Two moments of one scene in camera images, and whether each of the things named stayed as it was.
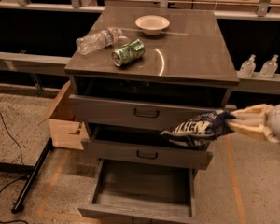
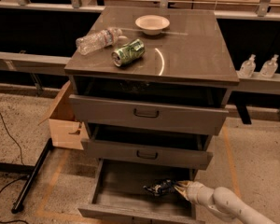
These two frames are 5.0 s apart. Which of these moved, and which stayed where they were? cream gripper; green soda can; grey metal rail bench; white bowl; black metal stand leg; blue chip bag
Moved: blue chip bag; cream gripper
Stayed: green soda can; black metal stand leg; white bowl; grey metal rail bench
